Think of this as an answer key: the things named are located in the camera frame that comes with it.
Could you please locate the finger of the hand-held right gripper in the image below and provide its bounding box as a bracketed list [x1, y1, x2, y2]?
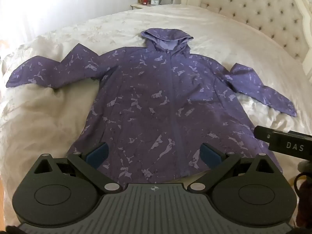
[253, 125, 275, 143]

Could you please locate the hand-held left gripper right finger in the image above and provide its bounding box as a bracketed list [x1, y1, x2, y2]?
[186, 143, 276, 195]

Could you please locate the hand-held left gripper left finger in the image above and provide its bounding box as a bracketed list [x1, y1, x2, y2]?
[33, 141, 123, 195]

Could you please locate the purple patterned hooded jacket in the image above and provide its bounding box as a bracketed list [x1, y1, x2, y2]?
[5, 28, 298, 184]

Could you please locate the person's right forearm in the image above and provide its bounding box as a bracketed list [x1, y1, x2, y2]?
[294, 161, 312, 228]

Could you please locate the white floral bedspread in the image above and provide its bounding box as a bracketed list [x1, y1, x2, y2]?
[0, 4, 312, 225]

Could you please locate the cream tufted headboard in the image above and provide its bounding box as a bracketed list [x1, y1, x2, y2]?
[183, 0, 312, 76]

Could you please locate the white nightstand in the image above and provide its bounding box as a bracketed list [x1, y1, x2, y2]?
[130, 3, 152, 11]

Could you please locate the black cable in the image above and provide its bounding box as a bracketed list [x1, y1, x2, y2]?
[293, 172, 309, 195]

